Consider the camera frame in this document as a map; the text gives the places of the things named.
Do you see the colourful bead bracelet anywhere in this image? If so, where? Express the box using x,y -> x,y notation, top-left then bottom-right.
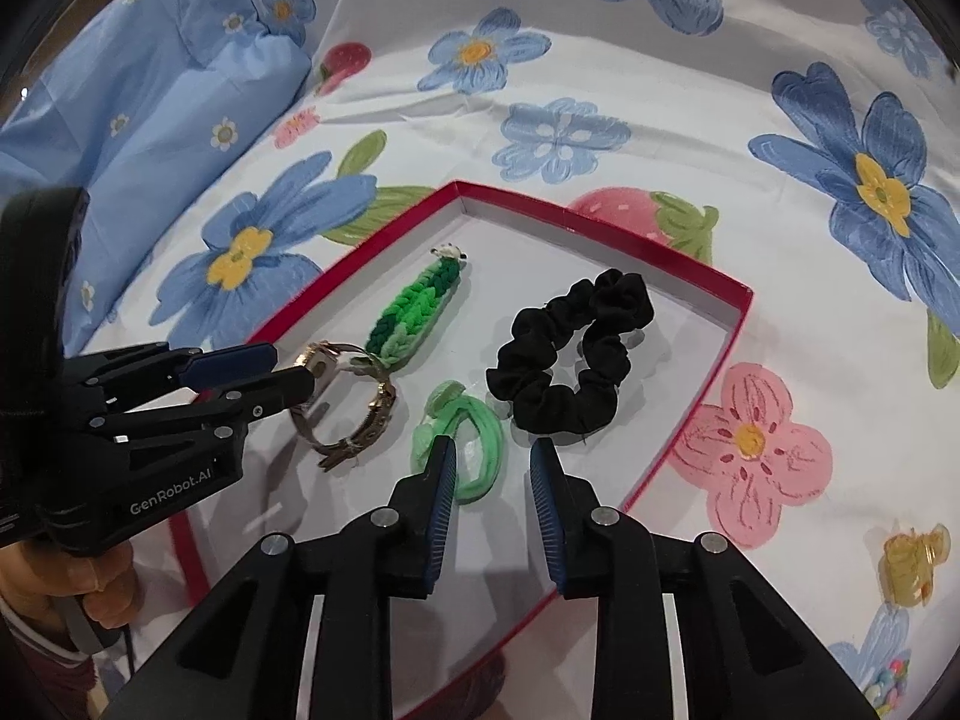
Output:
862,656 -> 912,713

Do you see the gold wristwatch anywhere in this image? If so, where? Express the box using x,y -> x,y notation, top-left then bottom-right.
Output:
289,341 -> 398,473

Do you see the green braided hair clip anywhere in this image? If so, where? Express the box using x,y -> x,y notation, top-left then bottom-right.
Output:
364,246 -> 472,374

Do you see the red shallow box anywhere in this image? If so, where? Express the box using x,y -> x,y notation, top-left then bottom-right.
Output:
171,180 -> 753,720

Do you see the green hair tie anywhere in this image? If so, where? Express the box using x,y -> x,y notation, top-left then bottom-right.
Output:
411,380 -> 505,505

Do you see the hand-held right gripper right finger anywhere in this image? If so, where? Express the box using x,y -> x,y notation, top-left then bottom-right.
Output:
529,436 -> 882,720

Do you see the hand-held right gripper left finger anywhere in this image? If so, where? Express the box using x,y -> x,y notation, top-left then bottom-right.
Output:
97,435 -> 460,720

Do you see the blue flowered pillow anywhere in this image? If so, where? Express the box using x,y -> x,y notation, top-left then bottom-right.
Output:
0,0 -> 316,361

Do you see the black scrunchie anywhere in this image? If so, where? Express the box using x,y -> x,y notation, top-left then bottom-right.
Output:
486,268 -> 653,436

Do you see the person's left forearm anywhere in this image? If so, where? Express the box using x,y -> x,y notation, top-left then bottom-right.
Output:
0,594 -> 113,720

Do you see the yellow hair claw clip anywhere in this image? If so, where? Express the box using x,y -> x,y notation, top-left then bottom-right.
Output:
879,523 -> 952,610

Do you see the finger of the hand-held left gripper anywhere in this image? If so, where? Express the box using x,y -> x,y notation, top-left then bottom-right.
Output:
90,364 -> 318,467
61,342 -> 281,407

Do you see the person's left hand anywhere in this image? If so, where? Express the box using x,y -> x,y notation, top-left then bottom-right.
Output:
0,538 -> 137,635

